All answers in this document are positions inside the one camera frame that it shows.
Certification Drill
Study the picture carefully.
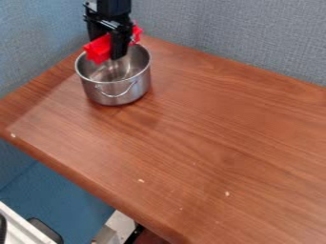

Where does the white appliance with black part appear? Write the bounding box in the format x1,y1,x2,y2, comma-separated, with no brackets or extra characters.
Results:
0,201,65,244

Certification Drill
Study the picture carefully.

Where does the red plastic block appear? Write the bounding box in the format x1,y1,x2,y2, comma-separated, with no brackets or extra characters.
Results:
82,25,142,64

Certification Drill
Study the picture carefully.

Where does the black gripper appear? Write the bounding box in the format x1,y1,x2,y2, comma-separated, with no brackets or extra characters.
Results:
84,0,132,60

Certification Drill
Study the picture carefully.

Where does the white table leg bracket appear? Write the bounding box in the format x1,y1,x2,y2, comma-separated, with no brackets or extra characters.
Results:
92,211,136,244

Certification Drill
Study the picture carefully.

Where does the stainless steel pot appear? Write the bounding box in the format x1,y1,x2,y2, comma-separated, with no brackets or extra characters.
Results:
73,45,150,106

